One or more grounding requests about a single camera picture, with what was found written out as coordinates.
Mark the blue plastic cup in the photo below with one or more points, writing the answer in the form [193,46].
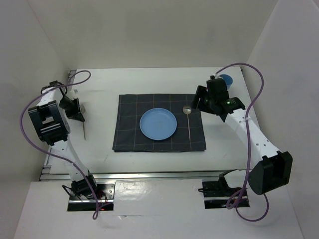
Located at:
[227,79]

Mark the aluminium table rail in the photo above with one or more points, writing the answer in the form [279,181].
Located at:
[49,160]
[204,175]

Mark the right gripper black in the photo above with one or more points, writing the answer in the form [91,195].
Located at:
[200,92]

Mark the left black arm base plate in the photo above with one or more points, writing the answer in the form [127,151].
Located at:
[105,195]

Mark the silver metal fork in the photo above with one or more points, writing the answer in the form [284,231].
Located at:
[83,123]

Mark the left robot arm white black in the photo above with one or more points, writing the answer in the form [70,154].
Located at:
[49,118]

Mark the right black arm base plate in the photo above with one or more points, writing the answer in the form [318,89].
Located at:
[216,194]

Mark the aluminium left table rail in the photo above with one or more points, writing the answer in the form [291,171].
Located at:
[49,160]

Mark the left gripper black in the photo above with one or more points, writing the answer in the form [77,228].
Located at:
[73,114]

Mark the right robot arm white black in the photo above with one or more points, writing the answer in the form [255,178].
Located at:
[269,167]

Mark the silver metal spoon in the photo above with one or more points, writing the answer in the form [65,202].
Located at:
[187,111]

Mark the aluminium front table rail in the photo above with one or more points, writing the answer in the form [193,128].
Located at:
[204,175]

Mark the blue plastic plate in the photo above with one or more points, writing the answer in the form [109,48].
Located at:
[158,124]

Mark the dark grey checked cloth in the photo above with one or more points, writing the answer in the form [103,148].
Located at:
[188,137]

